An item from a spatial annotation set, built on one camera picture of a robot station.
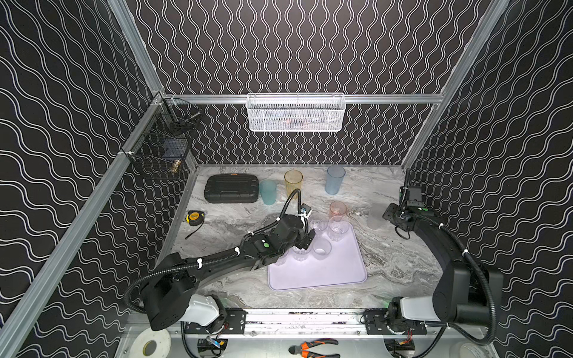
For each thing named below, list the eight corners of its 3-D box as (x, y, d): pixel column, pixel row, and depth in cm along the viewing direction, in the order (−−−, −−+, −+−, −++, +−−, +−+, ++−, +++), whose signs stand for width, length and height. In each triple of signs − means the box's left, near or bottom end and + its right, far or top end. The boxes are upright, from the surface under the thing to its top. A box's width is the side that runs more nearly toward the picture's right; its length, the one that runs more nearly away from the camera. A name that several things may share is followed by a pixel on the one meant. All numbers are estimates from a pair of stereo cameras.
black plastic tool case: (206, 205, 107) (201, 196, 102) (212, 182, 116) (208, 173, 111) (257, 205, 107) (255, 196, 102) (259, 182, 116) (258, 173, 111)
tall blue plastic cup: (321, 191, 113) (325, 172, 102) (327, 182, 117) (332, 162, 106) (335, 197, 110) (340, 178, 99) (341, 188, 114) (347, 169, 103)
